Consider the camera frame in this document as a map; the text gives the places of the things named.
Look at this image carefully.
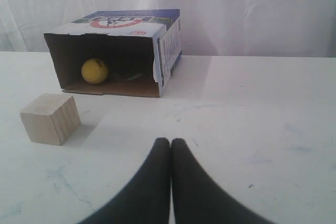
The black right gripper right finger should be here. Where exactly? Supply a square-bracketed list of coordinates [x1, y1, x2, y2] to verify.
[171, 138, 263, 223]

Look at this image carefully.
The white backdrop curtain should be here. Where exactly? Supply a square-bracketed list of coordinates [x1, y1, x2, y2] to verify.
[1, 0, 335, 57]

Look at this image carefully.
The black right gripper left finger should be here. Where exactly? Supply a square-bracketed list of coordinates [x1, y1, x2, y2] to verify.
[83, 137, 171, 223]

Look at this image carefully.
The yellow tennis ball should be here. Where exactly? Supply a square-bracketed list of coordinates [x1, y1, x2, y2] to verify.
[81, 58, 109, 84]

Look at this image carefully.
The light wooden cube block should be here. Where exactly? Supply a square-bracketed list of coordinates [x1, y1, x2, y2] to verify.
[20, 93, 81, 146]

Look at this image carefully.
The blue white cardboard box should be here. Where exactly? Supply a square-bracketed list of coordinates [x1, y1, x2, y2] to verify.
[44, 9, 182, 98]

